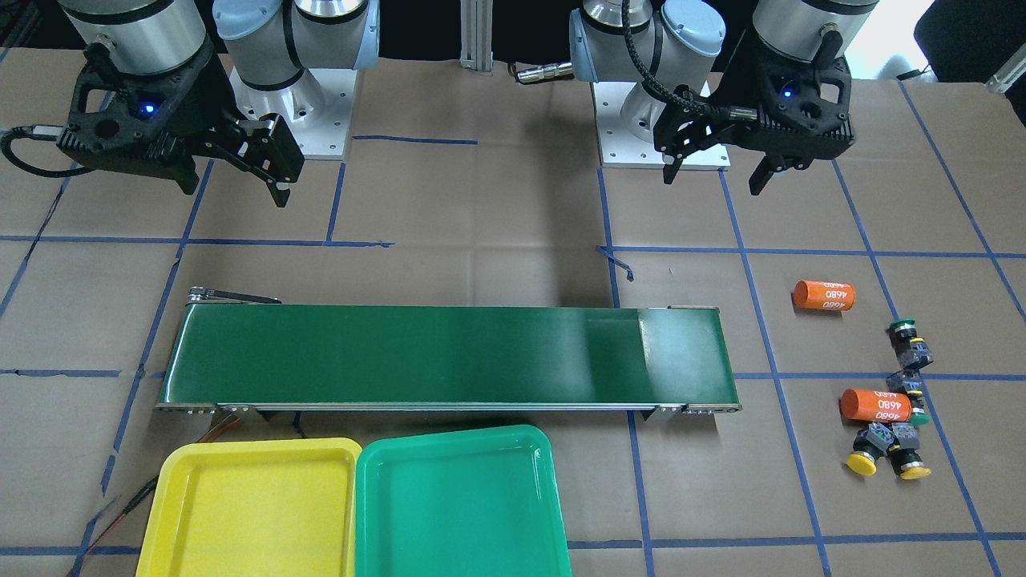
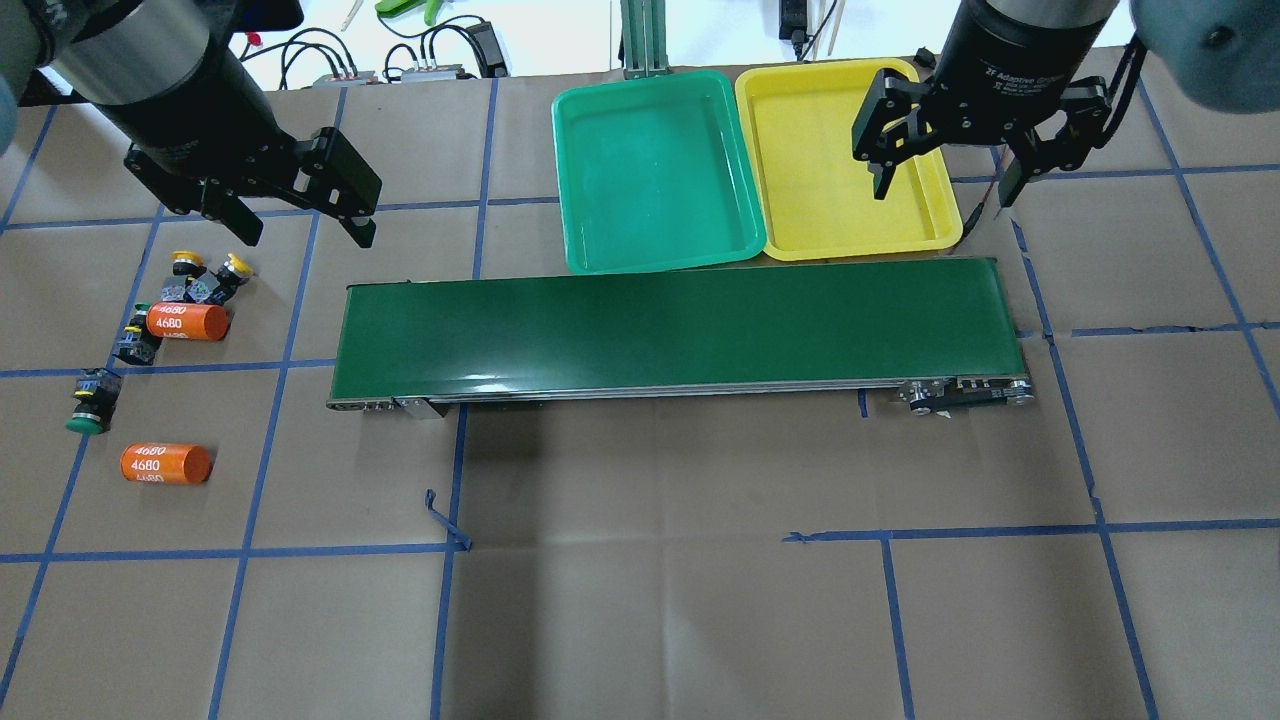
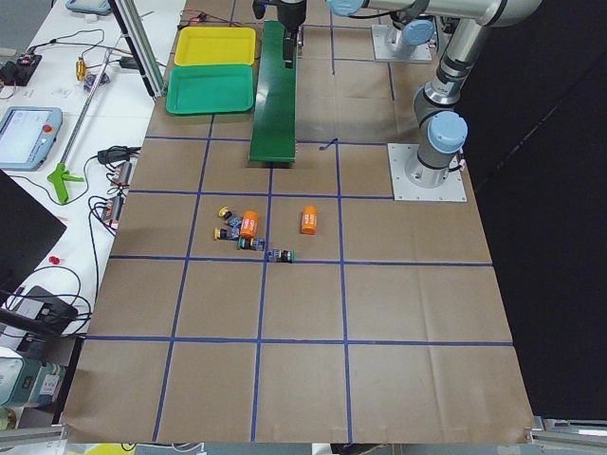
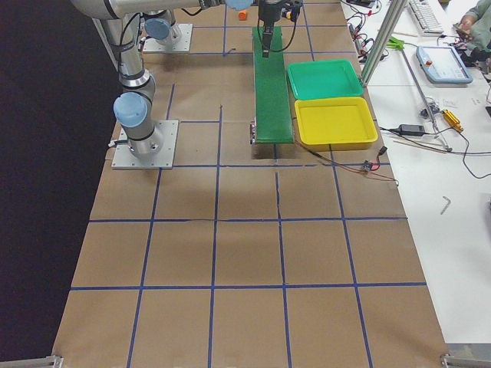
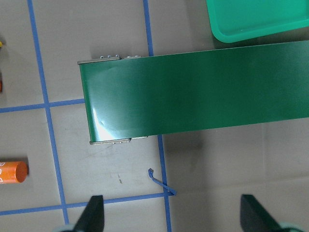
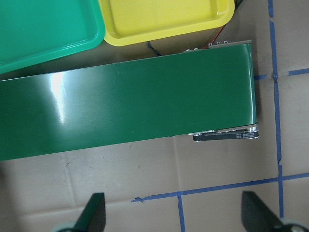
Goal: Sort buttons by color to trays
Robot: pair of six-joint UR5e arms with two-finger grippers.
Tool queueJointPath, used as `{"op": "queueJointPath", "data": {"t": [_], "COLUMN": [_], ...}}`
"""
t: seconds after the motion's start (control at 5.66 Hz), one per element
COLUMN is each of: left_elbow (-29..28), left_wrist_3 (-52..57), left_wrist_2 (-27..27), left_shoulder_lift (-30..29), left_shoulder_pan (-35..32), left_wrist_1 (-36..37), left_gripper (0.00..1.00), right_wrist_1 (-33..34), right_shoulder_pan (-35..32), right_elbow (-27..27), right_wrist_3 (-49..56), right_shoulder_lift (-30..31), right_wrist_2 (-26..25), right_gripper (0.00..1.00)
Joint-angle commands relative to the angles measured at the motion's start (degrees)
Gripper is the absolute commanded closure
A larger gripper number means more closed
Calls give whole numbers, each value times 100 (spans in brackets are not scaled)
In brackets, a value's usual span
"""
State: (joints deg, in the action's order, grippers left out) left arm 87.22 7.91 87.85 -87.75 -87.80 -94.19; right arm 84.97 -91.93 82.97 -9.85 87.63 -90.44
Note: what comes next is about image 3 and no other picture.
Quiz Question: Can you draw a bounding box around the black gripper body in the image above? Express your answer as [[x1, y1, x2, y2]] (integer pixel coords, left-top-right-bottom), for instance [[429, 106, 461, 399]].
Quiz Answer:
[[276, 0, 304, 27]]

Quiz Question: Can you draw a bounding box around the orange battery cell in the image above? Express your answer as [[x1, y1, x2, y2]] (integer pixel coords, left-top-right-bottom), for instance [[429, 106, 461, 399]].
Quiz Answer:
[[300, 206, 318, 235], [240, 210, 259, 239]]

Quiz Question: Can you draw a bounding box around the green push button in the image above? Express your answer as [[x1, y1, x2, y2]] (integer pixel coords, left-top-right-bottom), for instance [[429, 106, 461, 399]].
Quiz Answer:
[[237, 237, 266, 251], [267, 248, 295, 264]]

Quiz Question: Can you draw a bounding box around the green conveyor belt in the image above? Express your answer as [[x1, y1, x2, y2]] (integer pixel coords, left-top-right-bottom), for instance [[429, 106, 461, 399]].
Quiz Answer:
[[249, 20, 297, 163]]

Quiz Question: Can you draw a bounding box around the yellow plastic tray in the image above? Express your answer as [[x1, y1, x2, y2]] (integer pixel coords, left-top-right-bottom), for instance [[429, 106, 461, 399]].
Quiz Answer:
[[174, 27, 256, 66]]

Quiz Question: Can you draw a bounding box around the green plastic tray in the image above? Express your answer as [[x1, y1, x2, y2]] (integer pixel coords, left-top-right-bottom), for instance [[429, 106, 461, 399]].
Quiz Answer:
[[166, 64, 253, 115]]

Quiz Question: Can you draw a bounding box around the brass cylinder connector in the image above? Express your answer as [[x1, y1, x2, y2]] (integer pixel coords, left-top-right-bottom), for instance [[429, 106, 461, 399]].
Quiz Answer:
[[75, 57, 87, 82]]

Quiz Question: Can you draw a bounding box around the black power adapter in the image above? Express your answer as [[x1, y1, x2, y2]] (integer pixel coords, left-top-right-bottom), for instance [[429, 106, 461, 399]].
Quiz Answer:
[[97, 146, 141, 165]]

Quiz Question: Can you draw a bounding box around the orange relay module upper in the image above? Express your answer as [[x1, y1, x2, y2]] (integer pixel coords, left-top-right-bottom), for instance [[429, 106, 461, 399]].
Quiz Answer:
[[109, 161, 133, 187]]

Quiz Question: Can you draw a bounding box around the orange relay module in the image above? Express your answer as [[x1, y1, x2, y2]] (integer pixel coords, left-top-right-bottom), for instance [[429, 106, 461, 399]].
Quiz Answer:
[[109, 161, 133, 187], [101, 194, 124, 225]]

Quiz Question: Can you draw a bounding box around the orange relay module lower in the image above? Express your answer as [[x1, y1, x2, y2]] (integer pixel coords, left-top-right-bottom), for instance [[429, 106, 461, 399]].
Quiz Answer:
[[101, 194, 124, 225]]

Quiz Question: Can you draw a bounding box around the teach pendant tablet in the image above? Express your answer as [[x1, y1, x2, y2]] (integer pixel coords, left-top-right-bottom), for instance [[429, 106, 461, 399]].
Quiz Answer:
[[1, 106, 63, 172]]

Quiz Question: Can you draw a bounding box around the black monitor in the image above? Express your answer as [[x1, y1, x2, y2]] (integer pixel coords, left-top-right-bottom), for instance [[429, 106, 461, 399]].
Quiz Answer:
[[0, 172, 66, 302]]

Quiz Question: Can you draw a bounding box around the black device box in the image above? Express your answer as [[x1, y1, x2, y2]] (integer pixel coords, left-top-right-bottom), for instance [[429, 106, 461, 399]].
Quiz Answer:
[[1, 286, 79, 336]]

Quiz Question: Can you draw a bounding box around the teal equipment box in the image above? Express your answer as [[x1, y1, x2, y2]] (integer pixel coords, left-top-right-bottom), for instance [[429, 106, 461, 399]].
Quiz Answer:
[[0, 347, 66, 408]]

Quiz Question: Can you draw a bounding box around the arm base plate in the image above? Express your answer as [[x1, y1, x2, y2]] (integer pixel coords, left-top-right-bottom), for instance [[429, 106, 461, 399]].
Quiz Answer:
[[371, 25, 432, 64], [387, 143, 467, 203]]

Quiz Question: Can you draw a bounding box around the aluminium frame post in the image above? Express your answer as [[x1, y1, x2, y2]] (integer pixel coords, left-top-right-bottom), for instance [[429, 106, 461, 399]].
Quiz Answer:
[[108, 0, 166, 99]]

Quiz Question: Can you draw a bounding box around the green handled reach grabber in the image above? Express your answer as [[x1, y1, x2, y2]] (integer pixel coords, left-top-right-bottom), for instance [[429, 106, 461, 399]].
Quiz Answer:
[[46, 49, 113, 205]]

